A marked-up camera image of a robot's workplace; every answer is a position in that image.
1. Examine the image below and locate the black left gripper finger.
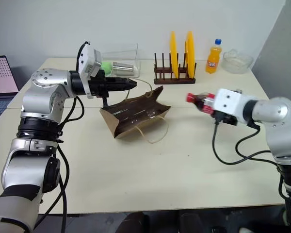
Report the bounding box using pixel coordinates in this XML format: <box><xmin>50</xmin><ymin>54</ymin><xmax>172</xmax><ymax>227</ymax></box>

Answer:
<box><xmin>106</xmin><ymin>83</ymin><xmax>137</xmax><ymax>92</ymax></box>
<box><xmin>106</xmin><ymin>77</ymin><xmax>138</xmax><ymax>85</ymax></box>

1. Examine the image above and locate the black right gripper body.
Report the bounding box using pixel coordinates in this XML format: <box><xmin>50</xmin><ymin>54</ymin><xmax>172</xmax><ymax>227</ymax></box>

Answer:
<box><xmin>213</xmin><ymin>110</ymin><xmax>239</xmax><ymax>126</ymax></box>

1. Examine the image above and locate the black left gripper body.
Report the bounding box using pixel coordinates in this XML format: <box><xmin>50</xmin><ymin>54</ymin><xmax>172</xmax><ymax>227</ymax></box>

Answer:
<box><xmin>88</xmin><ymin>69</ymin><xmax>113</xmax><ymax>98</ymax></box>

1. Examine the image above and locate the brown paper bag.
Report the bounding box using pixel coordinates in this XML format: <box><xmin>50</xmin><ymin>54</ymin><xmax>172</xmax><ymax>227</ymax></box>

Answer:
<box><xmin>99</xmin><ymin>79</ymin><xmax>172</xmax><ymax>144</ymax></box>

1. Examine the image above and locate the cola bottle with red label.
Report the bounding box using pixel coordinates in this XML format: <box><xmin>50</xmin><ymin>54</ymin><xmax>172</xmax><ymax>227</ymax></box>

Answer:
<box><xmin>186</xmin><ymin>92</ymin><xmax>217</xmax><ymax>116</ymax></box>

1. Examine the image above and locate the metal cup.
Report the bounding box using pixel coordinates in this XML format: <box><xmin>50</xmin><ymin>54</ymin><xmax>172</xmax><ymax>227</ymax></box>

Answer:
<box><xmin>111</xmin><ymin>62</ymin><xmax>139</xmax><ymax>78</ymax></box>

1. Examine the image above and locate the green ball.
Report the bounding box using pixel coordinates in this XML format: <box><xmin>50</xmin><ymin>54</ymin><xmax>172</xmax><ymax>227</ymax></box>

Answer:
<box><xmin>101</xmin><ymin>62</ymin><xmax>113</xmax><ymax>75</ymax></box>

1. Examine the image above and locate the clear plastic container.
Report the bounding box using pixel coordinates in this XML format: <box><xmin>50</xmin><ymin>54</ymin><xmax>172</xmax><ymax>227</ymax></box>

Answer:
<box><xmin>100</xmin><ymin>43</ymin><xmax>142</xmax><ymax>79</ymax></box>

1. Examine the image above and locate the dark wooden dish rack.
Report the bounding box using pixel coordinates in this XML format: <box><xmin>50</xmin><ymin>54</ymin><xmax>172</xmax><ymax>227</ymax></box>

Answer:
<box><xmin>153</xmin><ymin>53</ymin><xmax>197</xmax><ymax>85</ymax></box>

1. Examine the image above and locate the yellow plate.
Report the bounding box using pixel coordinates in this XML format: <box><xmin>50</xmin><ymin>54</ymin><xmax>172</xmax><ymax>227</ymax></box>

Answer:
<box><xmin>184</xmin><ymin>31</ymin><xmax>197</xmax><ymax>79</ymax></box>
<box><xmin>169</xmin><ymin>31</ymin><xmax>180</xmax><ymax>79</ymax></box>

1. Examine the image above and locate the clear glass bowl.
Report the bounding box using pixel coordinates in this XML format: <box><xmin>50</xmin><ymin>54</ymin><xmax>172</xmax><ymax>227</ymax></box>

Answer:
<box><xmin>223</xmin><ymin>48</ymin><xmax>254</xmax><ymax>74</ymax></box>

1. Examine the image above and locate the orange soda bottle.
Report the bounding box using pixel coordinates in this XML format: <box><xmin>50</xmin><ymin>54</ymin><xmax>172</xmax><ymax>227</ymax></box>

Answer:
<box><xmin>205</xmin><ymin>38</ymin><xmax>223</xmax><ymax>74</ymax></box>

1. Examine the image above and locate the laptop computer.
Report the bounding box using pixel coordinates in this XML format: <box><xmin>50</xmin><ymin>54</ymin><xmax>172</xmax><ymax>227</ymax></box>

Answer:
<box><xmin>0</xmin><ymin>55</ymin><xmax>20</xmax><ymax>129</ymax></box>

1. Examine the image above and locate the dark rounded shape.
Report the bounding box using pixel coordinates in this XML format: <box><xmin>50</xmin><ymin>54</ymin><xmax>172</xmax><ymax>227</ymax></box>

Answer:
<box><xmin>116</xmin><ymin>211</ymin><xmax>150</xmax><ymax>233</ymax></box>

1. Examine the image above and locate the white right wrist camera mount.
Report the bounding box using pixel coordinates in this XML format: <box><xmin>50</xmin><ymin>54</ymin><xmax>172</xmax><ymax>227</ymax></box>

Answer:
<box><xmin>212</xmin><ymin>88</ymin><xmax>258</xmax><ymax>125</ymax></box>

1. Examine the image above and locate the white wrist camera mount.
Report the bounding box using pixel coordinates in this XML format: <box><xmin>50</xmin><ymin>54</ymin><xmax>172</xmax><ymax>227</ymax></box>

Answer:
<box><xmin>76</xmin><ymin>41</ymin><xmax>104</xmax><ymax>100</ymax></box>
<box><xmin>212</xmin><ymin>88</ymin><xmax>258</xmax><ymax>125</ymax></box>

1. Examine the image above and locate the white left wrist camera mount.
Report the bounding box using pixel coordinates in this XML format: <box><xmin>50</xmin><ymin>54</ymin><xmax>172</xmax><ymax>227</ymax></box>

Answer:
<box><xmin>76</xmin><ymin>41</ymin><xmax>104</xmax><ymax>100</ymax></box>

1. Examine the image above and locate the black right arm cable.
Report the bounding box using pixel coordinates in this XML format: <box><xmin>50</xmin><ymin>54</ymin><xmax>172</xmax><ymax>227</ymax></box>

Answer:
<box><xmin>212</xmin><ymin>116</ymin><xmax>279</xmax><ymax>166</ymax></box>

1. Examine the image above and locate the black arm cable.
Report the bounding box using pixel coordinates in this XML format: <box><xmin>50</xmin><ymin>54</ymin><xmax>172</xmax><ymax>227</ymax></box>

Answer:
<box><xmin>37</xmin><ymin>96</ymin><xmax>86</xmax><ymax>233</ymax></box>
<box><xmin>212</xmin><ymin>116</ymin><xmax>279</xmax><ymax>166</ymax></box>

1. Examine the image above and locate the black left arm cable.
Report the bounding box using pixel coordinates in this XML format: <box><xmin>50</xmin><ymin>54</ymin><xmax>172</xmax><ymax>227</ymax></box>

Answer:
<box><xmin>37</xmin><ymin>96</ymin><xmax>86</xmax><ymax>233</ymax></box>

